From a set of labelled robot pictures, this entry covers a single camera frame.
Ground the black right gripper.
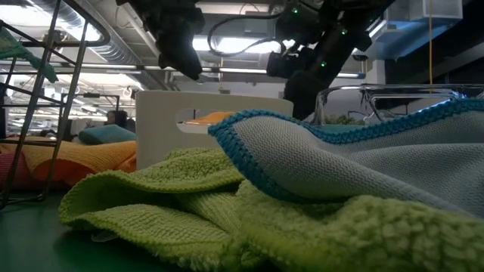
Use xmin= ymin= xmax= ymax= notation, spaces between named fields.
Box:
xmin=283 ymin=70 xmax=326 ymax=121

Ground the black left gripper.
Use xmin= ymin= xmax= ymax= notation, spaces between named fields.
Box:
xmin=128 ymin=0 xmax=207 ymax=82

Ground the orange microfiber towel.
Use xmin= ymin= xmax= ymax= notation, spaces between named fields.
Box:
xmin=179 ymin=111 xmax=237 ymax=126
xmin=0 ymin=138 xmax=137 ymax=187

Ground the grey towel with blue edge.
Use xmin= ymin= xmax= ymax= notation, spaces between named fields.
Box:
xmin=207 ymin=98 xmax=484 ymax=220

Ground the lime green microfiber towel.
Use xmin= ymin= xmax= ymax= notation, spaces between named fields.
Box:
xmin=58 ymin=147 xmax=484 ymax=272

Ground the pale green microfiber towel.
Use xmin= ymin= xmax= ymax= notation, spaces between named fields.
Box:
xmin=0 ymin=28 xmax=60 ymax=83

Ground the pink microfiber towel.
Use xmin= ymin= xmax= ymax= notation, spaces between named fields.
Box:
xmin=0 ymin=150 xmax=32 ymax=190

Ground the teal microfiber towel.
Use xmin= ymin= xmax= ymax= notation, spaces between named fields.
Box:
xmin=78 ymin=124 xmax=136 ymax=146

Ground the clear plastic container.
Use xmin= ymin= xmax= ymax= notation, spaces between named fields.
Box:
xmin=312 ymin=82 xmax=484 ymax=128

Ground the green spiky plant ball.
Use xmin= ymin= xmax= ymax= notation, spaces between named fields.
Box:
xmin=324 ymin=114 xmax=367 ymax=126

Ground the long ceiling light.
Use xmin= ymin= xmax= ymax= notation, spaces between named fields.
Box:
xmin=219 ymin=66 xmax=366 ymax=79

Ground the white plastic basket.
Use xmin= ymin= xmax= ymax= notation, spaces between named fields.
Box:
xmin=135 ymin=90 xmax=294 ymax=171

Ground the person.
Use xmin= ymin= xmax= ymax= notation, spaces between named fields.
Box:
xmin=104 ymin=109 xmax=136 ymax=134

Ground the green table mat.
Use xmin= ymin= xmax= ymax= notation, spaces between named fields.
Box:
xmin=0 ymin=190 xmax=182 ymax=272

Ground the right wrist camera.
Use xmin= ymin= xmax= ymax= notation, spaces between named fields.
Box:
xmin=266 ymin=50 xmax=302 ymax=79

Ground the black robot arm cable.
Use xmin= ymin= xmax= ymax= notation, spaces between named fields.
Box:
xmin=206 ymin=12 xmax=287 ymax=57

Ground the ceiling air duct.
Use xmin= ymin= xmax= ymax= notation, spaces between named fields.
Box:
xmin=33 ymin=0 xmax=178 ymax=91

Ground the wire mesh basket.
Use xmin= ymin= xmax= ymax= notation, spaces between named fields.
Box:
xmin=0 ymin=0 xmax=111 ymax=209

